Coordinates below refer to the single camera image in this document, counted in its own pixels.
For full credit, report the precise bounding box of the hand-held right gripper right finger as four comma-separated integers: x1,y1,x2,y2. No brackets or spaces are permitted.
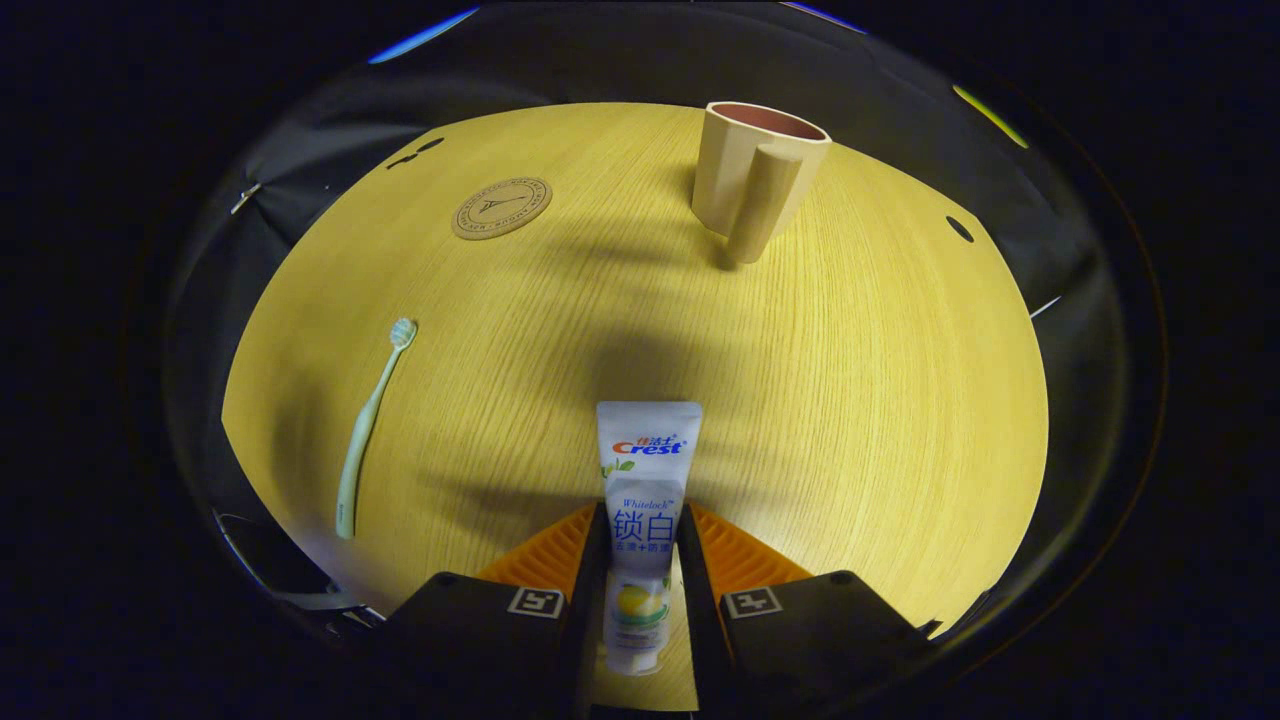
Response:
678,502,931,716

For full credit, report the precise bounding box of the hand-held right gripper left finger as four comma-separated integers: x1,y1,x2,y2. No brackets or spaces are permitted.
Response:
385,500,613,720

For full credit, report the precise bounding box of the white toothpaste tube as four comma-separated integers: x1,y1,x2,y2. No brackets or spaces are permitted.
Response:
596,400,704,678

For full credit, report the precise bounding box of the pale green toothbrush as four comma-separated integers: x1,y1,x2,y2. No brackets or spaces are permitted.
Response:
335,317,419,541

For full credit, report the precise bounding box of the round brown coaster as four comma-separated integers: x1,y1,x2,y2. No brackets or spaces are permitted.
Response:
451,177,554,242

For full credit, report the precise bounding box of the beige cup with handle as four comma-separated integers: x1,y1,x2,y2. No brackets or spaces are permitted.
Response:
690,101,833,266

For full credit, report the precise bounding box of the light wooden desktop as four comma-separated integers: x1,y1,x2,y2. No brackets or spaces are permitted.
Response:
221,102,1050,713

